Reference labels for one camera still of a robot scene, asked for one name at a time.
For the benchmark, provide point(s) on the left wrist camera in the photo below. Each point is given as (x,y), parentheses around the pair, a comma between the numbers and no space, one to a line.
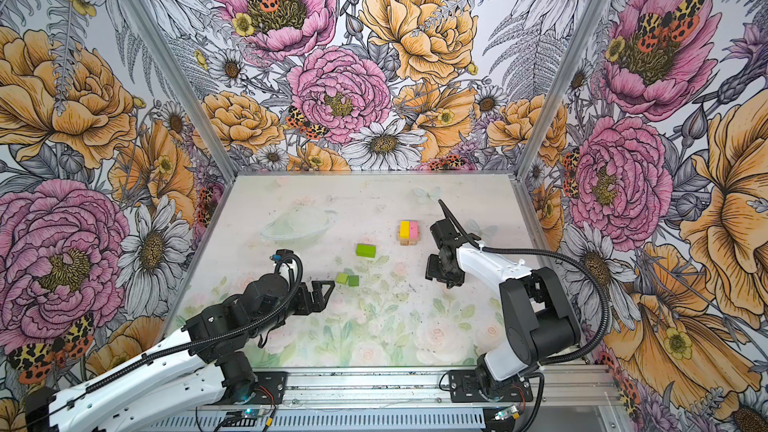
(282,255)

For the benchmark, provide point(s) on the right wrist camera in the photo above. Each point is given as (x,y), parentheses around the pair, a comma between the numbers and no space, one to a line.
(445,234)

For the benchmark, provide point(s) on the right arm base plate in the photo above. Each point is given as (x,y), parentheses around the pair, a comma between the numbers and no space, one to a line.
(476,385)

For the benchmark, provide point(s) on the small right circuit board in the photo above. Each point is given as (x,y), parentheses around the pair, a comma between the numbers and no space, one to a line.
(511,412)

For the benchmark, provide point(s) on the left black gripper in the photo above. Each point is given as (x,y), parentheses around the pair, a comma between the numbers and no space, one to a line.
(319,302)

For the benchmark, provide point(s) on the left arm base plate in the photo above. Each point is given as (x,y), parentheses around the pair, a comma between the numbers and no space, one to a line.
(255,388)

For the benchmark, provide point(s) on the left aluminium corner post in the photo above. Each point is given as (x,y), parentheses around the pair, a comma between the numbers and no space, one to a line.
(141,16)

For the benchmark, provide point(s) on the right aluminium corner post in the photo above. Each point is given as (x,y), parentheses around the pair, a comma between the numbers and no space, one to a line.
(553,99)

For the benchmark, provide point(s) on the yellow block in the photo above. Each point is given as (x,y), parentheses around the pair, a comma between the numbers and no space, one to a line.
(404,231)

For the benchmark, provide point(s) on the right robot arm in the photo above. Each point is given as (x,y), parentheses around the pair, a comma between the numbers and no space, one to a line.
(537,318)

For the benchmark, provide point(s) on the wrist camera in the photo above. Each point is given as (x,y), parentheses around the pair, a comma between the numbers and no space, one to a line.
(445,234)
(282,255)

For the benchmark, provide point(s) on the green circuit board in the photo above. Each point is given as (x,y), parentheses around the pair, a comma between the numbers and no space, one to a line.
(256,416)

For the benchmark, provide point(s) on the aluminium corner post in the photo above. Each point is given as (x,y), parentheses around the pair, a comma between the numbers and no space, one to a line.
(553,99)
(141,16)

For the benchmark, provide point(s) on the aluminium front rail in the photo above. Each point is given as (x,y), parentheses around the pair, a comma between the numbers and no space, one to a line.
(567,385)

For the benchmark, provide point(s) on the large green block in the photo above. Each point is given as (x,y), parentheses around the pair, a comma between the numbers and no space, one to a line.
(365,250)

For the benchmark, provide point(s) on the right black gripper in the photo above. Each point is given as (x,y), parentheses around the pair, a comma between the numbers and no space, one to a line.
(431,271)

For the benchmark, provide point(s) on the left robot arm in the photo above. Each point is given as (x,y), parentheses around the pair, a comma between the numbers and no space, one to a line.
(201,363)

